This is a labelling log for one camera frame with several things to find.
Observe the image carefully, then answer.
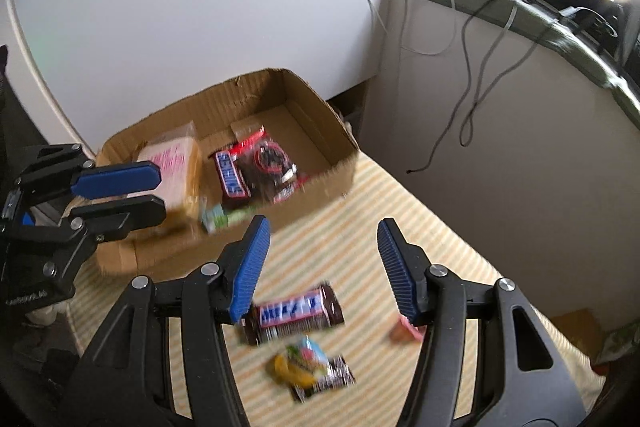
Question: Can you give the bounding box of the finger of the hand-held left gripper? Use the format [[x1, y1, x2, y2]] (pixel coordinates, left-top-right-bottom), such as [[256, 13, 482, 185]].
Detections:
[[15, 143, 162, 200], [60, 194, 167, 243]]

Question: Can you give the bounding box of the grey windowsill cushion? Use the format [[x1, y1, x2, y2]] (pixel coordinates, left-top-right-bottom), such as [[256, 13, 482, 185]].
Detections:
[[410, 0, 640, 128]]

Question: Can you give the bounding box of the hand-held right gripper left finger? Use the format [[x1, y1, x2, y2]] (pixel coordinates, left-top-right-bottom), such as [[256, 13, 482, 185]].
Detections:
[[72, 214, 272, 427]]

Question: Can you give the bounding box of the black cable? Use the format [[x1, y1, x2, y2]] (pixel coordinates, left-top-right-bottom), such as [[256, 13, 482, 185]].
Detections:
[[406, 0, 567, 176]]

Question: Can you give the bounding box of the brown chocolate bar blue label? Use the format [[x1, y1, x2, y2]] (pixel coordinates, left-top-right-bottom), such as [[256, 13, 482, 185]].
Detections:
[[212, 149, 252, 200], [242, 283, 346, 347]]

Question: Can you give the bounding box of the person's left hand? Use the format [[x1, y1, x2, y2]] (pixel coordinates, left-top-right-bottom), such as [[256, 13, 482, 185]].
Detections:
[[25, 302, 69, 326]]

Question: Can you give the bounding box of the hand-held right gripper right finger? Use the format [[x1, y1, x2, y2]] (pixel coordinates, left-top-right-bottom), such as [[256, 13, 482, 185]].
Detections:
[[376, 217, 586, 427]]

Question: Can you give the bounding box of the cardboard box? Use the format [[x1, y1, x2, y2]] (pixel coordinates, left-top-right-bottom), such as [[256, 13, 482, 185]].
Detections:
[[95, 68, 361, 276]]

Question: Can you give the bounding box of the yellow jelly cup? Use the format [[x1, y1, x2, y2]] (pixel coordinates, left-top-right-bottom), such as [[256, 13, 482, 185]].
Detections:
[[272, 337, 331, 386]]

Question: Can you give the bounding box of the yellow colourful candy packet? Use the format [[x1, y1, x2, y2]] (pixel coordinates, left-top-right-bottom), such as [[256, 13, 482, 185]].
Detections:
[[290, 355, 357, 404]]

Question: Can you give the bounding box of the red clear candy packet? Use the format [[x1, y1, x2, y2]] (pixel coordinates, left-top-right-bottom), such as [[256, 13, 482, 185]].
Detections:
[[250, 142, 299, 188]]

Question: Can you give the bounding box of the green printed bag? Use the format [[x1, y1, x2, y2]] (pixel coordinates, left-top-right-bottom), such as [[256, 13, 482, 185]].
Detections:
[[600, 322, 637, 364]]

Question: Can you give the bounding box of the round chocolate candy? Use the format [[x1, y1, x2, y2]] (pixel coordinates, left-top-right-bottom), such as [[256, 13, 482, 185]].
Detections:
[[391, 314, 427, 344]]

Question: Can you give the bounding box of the small green packet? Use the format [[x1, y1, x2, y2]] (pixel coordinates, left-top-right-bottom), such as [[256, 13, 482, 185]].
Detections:
[[201, 202, 261, 236]]

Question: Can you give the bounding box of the bagged sliced bread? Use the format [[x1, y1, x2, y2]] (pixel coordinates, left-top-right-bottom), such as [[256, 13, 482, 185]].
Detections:
[[136, 122, 203, 214]]

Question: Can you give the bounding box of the red foil wrapper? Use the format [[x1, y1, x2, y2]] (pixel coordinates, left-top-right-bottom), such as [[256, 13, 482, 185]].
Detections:
[[230, 126, 267, 154]]

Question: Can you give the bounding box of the brown cardboard piece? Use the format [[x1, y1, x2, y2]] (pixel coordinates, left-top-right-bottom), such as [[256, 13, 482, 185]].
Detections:
[[550, 309, 607, 359]]

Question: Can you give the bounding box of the striped yellow tablecloth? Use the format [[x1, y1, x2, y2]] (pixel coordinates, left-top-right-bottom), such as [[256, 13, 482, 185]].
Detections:
[[65, 154, 608, 427]]

